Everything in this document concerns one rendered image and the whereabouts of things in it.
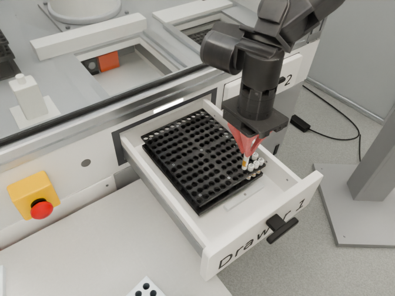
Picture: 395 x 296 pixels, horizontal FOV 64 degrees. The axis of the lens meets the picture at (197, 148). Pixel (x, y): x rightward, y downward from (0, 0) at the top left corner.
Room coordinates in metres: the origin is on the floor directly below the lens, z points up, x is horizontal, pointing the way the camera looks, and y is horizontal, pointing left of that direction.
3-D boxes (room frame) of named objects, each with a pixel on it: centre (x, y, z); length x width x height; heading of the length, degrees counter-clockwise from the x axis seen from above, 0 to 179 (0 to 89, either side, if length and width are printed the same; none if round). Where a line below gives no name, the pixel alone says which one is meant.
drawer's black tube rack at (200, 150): (0.46, -0.01, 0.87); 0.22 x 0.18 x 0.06; 39
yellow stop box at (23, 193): (0.33, 0.31, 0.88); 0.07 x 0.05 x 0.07; 129
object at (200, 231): (0.47, 0.00, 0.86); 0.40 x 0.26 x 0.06; 39
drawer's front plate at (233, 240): (0.31, -0.14, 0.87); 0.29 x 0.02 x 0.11; 129
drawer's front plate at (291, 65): (0.76, -0.18, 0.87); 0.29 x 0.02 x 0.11; 129
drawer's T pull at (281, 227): (0.29, -0.15, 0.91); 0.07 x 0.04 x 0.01; 129
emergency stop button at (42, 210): (0.31, 0.29, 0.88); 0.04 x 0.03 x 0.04; 129
